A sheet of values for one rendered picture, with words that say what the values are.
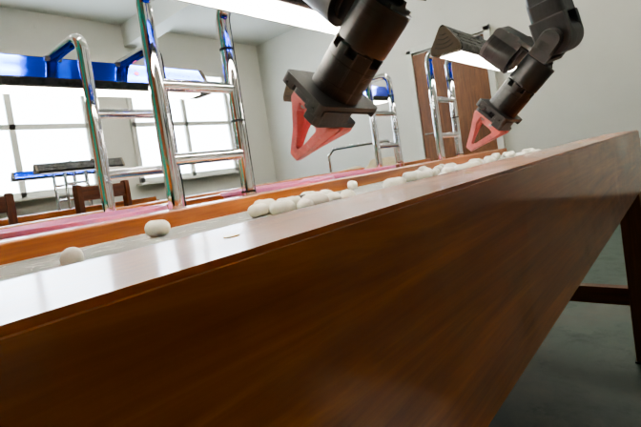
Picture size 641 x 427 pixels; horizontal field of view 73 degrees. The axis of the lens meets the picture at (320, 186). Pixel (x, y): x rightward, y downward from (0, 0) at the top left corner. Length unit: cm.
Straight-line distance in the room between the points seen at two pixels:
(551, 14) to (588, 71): 437
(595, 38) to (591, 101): 61
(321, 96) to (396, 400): 30
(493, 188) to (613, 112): 478
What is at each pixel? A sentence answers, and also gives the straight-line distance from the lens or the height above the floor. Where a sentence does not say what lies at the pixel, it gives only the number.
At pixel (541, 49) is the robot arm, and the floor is 94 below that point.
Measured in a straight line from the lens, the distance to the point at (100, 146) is 93.
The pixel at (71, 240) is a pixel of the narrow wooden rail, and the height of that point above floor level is 75.
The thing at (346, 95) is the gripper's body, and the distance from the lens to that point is 46.
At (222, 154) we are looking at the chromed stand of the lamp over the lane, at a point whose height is 84.
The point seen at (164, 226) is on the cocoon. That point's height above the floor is 75.
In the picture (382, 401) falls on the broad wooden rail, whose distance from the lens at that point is 26.
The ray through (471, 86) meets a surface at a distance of 548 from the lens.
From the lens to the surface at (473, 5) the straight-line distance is 566.
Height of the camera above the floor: 79
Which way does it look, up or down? 2 degrees down
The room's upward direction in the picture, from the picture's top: 8 degrees counter-clockwise
